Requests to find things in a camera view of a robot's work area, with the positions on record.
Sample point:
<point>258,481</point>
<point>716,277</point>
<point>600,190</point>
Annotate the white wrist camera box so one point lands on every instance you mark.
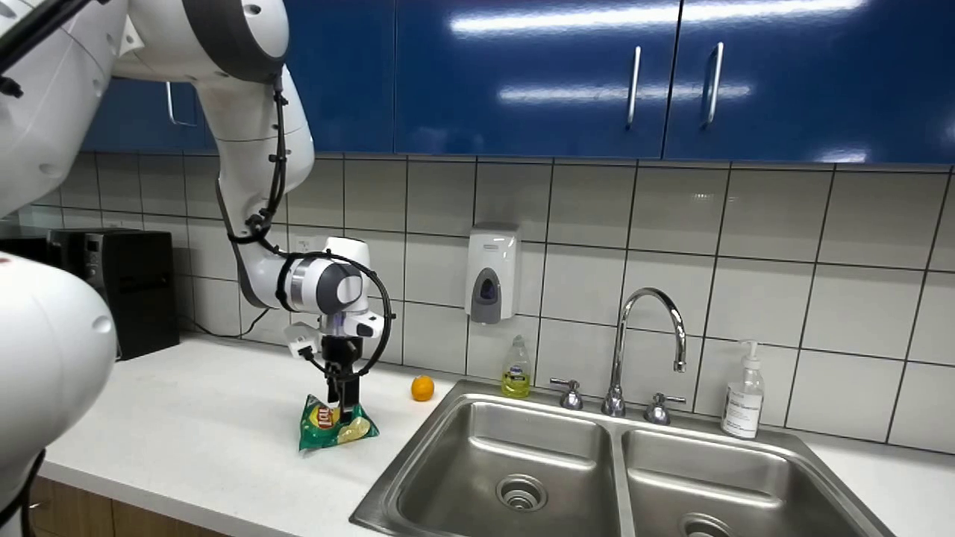
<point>368,327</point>

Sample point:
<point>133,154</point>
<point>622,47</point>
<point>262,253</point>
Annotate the white wall soap dispenser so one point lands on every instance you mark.
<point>489,274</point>

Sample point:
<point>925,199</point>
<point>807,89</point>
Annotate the green snack packet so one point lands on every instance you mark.
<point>324,429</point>

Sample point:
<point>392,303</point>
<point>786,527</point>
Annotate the black coffee maker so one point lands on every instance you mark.
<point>137,299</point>

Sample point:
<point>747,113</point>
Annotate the yellow dish soap bottle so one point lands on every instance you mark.
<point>518,378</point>

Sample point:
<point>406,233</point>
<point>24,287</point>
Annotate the chrome faucet knob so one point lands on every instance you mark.
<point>567,394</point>
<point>656,409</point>

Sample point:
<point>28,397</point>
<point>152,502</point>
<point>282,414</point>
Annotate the stainless steel double sink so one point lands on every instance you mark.
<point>467,466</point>

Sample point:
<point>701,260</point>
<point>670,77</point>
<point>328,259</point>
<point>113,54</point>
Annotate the clear soap bottle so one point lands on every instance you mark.
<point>743,403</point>

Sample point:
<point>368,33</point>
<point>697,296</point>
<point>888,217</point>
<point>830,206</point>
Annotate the chrome gooseneck faucet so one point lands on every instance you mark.
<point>619,359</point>

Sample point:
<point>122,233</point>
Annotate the blue glossy cabinet door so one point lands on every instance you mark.
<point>130,120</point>
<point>844,78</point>
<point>346,78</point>
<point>539,60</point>

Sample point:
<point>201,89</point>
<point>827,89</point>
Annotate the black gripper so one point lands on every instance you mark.
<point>342,359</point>

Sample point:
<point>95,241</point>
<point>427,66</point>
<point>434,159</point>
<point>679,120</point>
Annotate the wooden base cabinet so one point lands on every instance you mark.
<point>89,512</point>

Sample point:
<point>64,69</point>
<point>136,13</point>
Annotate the orange fruit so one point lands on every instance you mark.
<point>421,390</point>

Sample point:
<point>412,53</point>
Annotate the black boxy appliance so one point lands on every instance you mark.
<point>48,250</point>

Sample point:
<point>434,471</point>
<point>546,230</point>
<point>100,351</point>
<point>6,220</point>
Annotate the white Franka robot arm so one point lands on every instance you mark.
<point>248,120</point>

